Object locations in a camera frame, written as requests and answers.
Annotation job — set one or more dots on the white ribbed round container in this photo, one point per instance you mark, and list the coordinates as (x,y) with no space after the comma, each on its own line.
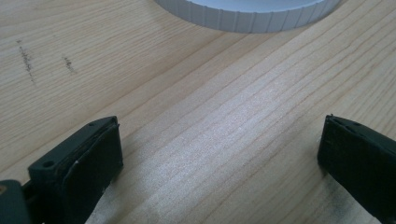
(249,18)

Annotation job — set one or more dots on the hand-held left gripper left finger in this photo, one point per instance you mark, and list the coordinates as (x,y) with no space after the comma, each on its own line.
(77,168)

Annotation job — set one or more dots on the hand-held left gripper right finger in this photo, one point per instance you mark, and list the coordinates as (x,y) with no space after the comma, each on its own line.
(361,155)

